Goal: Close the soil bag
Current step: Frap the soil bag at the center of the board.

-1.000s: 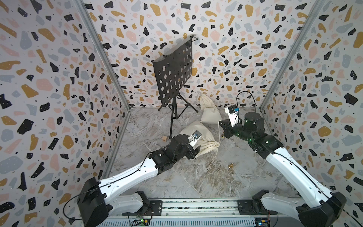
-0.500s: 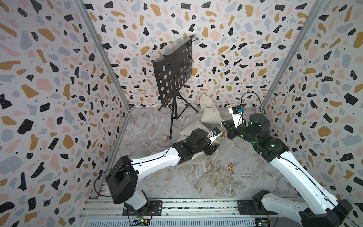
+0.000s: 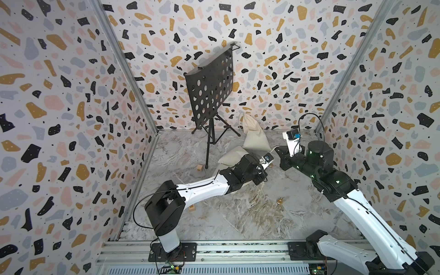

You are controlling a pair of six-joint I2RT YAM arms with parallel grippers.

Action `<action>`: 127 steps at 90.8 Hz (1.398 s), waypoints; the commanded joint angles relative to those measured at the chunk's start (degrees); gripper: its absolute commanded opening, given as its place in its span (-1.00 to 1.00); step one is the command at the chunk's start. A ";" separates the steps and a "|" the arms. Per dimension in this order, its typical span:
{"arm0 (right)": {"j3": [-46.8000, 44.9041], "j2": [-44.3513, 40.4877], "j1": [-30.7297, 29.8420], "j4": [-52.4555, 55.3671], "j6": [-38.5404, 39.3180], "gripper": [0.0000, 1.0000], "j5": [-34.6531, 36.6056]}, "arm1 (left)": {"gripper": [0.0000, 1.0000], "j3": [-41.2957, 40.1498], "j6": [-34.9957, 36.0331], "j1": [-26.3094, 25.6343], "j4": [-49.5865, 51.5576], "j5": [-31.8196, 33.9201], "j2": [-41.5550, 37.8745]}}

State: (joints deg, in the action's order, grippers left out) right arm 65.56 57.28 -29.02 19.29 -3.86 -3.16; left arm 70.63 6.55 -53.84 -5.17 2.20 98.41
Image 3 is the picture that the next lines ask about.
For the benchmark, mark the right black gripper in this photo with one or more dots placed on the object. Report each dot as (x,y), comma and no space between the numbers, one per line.
(285,158)

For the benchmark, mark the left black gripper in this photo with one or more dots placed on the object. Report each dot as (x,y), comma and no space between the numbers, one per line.
(262,176)

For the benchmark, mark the cream cloth bag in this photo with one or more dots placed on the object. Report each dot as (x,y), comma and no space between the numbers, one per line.
(255,137)
(231,158)

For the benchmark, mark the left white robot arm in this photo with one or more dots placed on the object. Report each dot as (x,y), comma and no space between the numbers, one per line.
(165,207)

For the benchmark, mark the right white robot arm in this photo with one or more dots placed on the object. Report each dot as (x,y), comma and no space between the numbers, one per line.
(391,254)

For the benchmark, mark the black perforated music stand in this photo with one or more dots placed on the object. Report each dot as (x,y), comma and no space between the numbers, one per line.
(208,86)

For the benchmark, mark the right green circuit board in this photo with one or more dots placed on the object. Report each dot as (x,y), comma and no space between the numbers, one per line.
(318,269)

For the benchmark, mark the green circuit board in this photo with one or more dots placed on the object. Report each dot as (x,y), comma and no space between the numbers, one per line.
(169,268)
(318,269)

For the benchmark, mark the left green circuit board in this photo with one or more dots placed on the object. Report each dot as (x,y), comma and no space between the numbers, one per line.
(169,268)

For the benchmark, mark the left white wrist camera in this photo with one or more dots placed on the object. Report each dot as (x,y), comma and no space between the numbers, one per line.
(266,161)

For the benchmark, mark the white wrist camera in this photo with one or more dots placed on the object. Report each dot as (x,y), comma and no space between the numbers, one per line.
(293,140)
(266,161)

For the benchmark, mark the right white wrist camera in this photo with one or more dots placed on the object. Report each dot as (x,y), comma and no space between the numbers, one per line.
(293,140)

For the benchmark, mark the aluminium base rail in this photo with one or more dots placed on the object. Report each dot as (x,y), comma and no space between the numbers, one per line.
(246,257)

